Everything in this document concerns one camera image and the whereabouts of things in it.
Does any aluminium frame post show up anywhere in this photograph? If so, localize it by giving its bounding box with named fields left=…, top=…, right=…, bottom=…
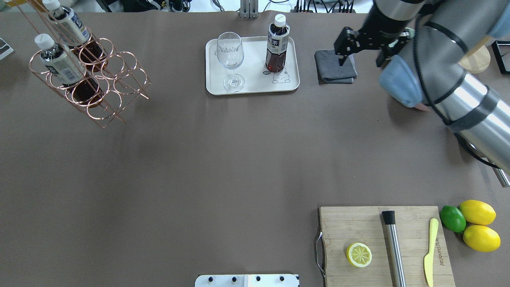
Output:
left=239, top=0, right=260, bottom=19

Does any yellow plastic knife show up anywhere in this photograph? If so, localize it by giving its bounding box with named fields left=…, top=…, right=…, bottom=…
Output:
left=423, top=218, right=439, bottom=287

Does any steel muddler black tip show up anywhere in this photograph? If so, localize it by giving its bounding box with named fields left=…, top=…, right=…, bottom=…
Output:
left=381, top=210, right=407, bottom=287

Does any half lemon slice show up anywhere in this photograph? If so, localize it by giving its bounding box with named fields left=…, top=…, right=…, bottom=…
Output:
left=346, top=243, right=372, bottom=267

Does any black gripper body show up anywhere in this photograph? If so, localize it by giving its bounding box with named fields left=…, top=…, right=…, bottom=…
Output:
left=334, top=27, right=412, bottom=67

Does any yellow lemon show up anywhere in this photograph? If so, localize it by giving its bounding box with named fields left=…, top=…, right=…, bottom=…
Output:
left=463, top=225, right=501, bottom=252
left=459, top=200, right=496, bottom=226

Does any green lime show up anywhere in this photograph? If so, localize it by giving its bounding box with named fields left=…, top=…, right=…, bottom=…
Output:
left=439, top=205, right=467, bottom=233

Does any wooden cutting board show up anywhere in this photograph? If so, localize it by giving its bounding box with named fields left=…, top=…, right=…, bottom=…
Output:
left=319, top=206, right=439, bottom=287

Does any clear wine glass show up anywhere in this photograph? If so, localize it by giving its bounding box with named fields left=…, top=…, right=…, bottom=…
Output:
left=216, top=31, right=245, bottom=92

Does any tea bottle white cap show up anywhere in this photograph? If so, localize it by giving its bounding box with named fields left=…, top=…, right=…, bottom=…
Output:
left=265, top=14, right=290, bottom=73

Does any copper wire bottle basket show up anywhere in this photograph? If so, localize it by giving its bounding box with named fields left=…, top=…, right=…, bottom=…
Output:
left=27, top=0, right=151, bottom=128

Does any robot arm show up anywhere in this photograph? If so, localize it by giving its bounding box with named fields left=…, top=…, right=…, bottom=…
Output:
left=334, top=0, right=509, bottom=171

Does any grey folded cloth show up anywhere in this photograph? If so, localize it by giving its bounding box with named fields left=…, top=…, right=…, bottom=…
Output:
left=314, top=50, right=358, bottom=84

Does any cream rectangular tray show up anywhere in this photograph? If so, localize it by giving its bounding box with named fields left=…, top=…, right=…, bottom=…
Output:
left=205, top=36, right=300, bottom=96

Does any wooden glass stand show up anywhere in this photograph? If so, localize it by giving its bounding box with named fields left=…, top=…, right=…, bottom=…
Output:
left=458, top=36, right=495, bottom=75

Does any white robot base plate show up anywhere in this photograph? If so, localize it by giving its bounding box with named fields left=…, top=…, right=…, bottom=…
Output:
left=194, top=273, right=300, bottom=287

